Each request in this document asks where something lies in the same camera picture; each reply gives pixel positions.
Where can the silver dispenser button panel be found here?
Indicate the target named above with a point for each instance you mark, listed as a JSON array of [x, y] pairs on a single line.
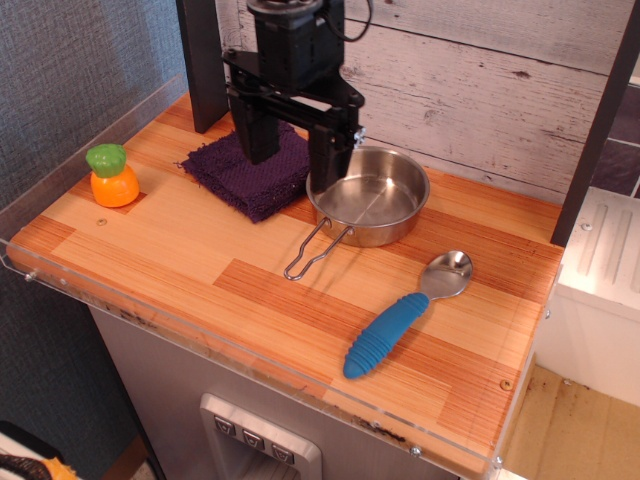
[[255, 440]]

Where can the dark right upright post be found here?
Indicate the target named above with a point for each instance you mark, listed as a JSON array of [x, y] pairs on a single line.
[[611, 99]]

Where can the purple knitted cloth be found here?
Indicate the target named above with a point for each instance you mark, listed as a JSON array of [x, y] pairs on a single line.
[[257, 191]]

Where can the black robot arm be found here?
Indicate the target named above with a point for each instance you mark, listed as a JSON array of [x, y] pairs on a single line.
[[295, 7]]

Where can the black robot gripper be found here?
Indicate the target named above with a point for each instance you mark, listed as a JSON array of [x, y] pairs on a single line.
[[294, 76]]

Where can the orange toy carrot green top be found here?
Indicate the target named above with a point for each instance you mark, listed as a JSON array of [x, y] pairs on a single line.
[[113, 182]]

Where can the stainless steel pan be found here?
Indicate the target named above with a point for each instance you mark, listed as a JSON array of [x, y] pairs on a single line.
[[377, 203]]

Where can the grey toy fridge cabinet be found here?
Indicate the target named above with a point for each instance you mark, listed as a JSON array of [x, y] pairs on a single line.
[[166, 383]]

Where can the dark upright post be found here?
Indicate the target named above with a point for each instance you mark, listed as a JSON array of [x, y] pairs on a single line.
[[611, 99], [202, 50]]

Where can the blue handled metal spoon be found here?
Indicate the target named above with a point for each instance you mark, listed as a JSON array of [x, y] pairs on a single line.
[[444, 277]]

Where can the yellow cloth bottom left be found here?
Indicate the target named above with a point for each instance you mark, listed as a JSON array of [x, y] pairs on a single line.
[[53, 469]]

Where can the white cabinet at right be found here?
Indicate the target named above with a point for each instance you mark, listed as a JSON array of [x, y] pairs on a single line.
[[590, 332]]

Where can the dark left upright post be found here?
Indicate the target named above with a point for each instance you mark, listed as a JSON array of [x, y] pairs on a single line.
[[202, 50]]

